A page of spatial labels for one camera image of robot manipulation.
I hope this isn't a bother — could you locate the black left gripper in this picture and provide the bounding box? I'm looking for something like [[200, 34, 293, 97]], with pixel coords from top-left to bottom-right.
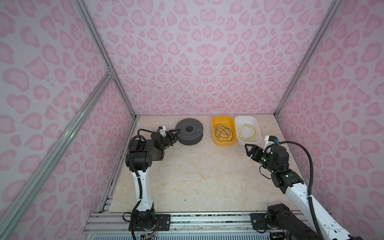
[[159, 129, 180, 151]]

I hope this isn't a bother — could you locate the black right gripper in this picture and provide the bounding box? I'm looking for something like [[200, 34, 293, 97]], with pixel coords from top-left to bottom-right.
[[244, 143, 278, 174]]

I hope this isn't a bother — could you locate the yellow cable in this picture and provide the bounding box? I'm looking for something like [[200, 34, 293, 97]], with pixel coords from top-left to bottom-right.
[[237, 124, 258, 142]]

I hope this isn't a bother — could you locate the dark grey cable spool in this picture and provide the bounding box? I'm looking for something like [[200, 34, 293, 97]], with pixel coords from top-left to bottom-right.
[[176, 118, 204, 146]]

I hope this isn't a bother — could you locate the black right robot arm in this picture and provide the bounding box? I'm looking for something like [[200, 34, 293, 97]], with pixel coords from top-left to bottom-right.
[[245, 143, 361, 240]]

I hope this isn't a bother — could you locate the white plastic bin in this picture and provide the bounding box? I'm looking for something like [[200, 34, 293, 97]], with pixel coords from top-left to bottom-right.
[[234, 116, 262, 146]]

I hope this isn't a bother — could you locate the yellow plastic bin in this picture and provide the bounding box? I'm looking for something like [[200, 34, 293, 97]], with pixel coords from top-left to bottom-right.
[[212, 116, 237, 146]]

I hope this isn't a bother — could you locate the green cable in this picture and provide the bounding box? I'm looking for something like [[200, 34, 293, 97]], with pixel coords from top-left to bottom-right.
[[214, 123, 234, 141]]

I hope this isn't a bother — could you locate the aluminium frame diagonal strut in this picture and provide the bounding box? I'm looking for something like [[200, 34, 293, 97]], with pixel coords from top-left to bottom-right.
[[1, 71, 114, 240]]

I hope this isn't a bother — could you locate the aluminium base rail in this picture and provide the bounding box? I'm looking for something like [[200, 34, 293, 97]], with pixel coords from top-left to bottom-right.
[[80, 210, 346, 240]]

